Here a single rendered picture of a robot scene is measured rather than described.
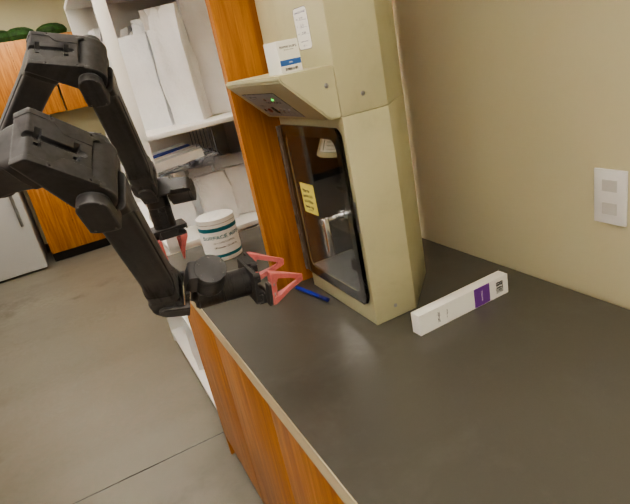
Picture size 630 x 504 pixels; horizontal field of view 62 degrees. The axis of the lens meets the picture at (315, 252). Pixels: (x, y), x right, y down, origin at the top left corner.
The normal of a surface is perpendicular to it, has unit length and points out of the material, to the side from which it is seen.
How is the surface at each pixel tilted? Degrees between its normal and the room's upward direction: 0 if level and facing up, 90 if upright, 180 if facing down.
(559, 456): 0
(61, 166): 64
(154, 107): 93
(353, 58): 90
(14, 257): 90
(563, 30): 90
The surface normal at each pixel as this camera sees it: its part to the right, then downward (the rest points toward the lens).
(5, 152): -0.32, -0.39
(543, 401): -0.19, -0.91
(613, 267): -0.87, 0.32
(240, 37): 0.45, 0.24
